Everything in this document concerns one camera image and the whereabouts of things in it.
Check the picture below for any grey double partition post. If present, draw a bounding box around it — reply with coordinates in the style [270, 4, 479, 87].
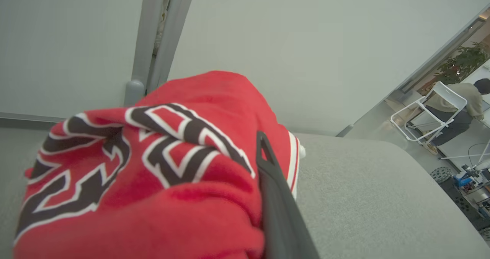
[123, 0, 198, 108]

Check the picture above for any grey partition bottom rail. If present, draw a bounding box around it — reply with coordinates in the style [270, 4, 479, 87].
[0, 112, 66, 123]

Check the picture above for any grey fabric sofa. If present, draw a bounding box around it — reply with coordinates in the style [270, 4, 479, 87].
[0, 127, 490, 259]

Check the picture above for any red basketball jersey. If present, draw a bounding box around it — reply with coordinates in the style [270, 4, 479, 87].
[13, 70, 306, 259]

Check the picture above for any black knobby wheel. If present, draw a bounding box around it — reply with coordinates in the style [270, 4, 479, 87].
[430, 166, 453, 184]

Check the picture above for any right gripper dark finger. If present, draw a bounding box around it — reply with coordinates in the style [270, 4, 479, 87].
[255, 131, 320, 259]

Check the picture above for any white folding chair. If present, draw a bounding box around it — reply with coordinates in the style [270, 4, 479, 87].
[390, 81, 468, 144]

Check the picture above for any green potted plant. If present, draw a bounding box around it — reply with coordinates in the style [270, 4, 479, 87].
[434, 41, 490, 85]

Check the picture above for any blue equipment cart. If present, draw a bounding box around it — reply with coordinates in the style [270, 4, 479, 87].
[453, 162, 490, 218]

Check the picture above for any person in beige top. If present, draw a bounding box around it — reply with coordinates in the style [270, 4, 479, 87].
[423, 78, 490, 149]

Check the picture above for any grey slanted partition frame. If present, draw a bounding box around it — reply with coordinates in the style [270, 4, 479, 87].
[336, 5, 490, 138]

